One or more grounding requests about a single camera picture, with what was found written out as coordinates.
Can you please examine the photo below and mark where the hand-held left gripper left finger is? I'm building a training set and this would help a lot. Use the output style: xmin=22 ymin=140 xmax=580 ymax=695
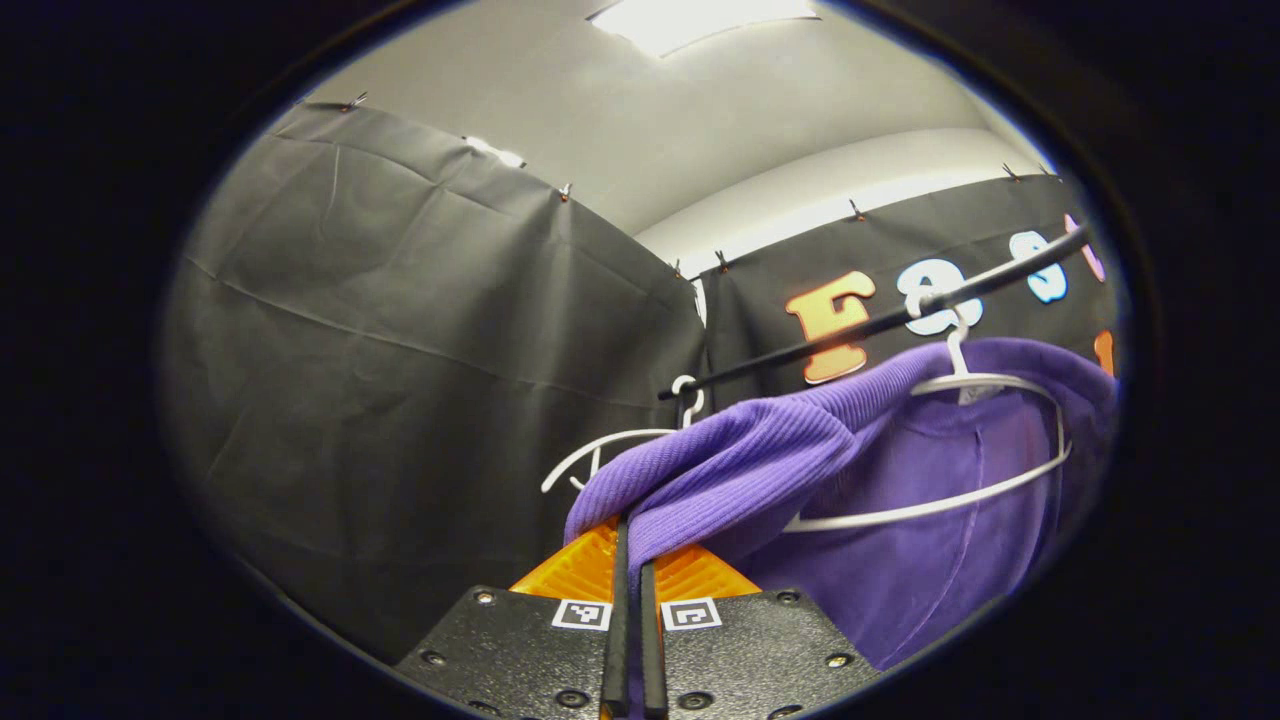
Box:
xmin=393 ymin=515 xmax=631 ymax=720

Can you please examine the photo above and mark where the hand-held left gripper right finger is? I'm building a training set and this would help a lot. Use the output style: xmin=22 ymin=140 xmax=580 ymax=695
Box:
xmin=638 ymin=543 xmax=883 ymax=720

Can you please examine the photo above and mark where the purple knit jacket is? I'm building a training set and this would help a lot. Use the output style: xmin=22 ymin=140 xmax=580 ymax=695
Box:
xmin=563 ymin=337 xmax=1121 ymax=671

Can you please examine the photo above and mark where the white clothes hanger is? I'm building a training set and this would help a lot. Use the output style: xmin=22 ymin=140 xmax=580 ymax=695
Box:
xmin=783 ymin=288 xmax=1073 ymax=534
xmin=541 ymin=375 xmax=707 ymax=494

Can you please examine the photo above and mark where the black clothes rack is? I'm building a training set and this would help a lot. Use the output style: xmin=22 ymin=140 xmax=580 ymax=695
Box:
xmin=657 ymin=225 xmax=1096 ymax=401

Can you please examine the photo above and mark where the plain black backdrop cloth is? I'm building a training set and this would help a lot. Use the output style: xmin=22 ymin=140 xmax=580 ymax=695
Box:
xmin=160 ymin=100 xmax=711 ymax=666

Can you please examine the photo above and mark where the row of black cloth clips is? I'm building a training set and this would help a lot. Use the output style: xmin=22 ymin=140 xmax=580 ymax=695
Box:
xmin=340 ymin=92 xmax=1056 ymax=279

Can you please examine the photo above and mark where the ceiling light panel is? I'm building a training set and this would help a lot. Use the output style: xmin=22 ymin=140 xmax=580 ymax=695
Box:
xmin=463 ymin=135 xmax=527 ymax=169
xmin=588 ymin=0 xmax=821 ymax=57

